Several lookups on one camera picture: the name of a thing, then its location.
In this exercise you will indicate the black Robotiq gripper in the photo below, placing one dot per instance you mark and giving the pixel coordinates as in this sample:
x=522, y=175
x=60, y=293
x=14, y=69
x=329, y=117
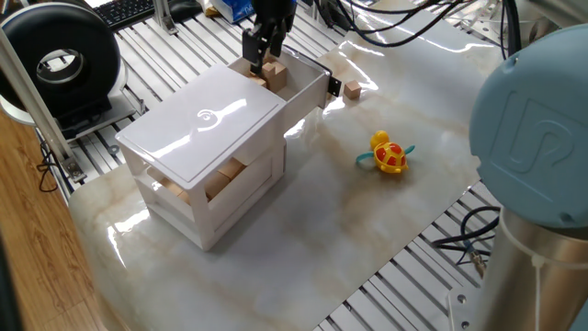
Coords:
x=273, y=11

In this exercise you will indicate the yellow turtle bath toy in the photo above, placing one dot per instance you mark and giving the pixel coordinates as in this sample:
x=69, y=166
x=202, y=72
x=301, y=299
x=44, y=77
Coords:
x=389, y=156

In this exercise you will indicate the small wooden block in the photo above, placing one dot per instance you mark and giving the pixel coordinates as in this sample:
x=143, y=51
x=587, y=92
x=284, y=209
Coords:
x=269, y=57

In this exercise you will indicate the blue white box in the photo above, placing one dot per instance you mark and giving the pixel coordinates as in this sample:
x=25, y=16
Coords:
x=234, y=9

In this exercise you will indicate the black computer mouse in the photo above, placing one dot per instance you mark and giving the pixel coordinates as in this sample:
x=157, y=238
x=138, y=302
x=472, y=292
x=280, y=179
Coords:
x=184, y=9

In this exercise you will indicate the aluminium frame post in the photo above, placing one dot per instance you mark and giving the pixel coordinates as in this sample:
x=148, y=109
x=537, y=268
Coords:
x=32, y=101

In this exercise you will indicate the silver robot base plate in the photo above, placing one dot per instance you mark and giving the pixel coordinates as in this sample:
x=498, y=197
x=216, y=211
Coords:
x=461, y=308

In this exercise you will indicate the white drawer cabinet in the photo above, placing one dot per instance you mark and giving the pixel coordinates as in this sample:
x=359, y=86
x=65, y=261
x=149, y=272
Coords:
x=193, y=124

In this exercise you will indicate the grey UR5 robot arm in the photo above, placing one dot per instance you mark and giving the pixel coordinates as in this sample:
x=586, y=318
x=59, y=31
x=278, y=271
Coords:
x=528, y=128

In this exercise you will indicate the aluminium upright profile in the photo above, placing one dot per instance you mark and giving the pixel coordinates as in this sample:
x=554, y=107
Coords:
x=164, y=18

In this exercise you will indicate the black keyboard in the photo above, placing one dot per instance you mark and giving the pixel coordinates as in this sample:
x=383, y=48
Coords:
x=124, y=11

